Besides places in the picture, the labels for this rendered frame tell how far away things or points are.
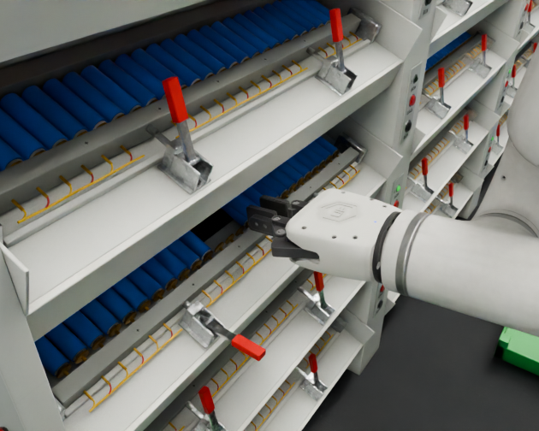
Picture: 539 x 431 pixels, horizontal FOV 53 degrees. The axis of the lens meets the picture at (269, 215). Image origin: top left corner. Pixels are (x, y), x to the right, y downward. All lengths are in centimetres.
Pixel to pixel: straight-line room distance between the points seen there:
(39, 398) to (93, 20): 26
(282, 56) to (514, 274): 34
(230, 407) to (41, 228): 43
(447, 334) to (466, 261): 83
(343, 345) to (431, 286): 61
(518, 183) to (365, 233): 15
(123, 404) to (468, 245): 35
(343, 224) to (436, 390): 71
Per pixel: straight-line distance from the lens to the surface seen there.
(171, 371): 57
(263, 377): 80
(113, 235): 43
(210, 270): 61
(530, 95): 44
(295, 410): 101
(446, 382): 123
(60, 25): 35
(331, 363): 107
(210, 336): 58
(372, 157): 88
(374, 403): 116
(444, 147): 140
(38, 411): 44
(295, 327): 86
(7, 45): 34
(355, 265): 53
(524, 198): 58
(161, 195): 46
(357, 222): 55
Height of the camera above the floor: 92
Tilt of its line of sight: 35 degrees down
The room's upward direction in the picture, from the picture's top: straight up
